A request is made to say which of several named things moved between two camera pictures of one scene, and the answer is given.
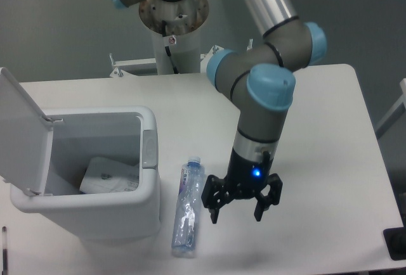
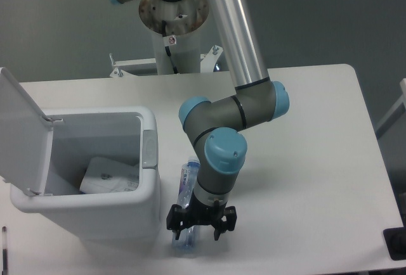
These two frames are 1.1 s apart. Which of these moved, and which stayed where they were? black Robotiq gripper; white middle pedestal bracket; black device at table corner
Moved: black Robotiq gripper
Stayed: white middle pedestal bracket; black device at table corner
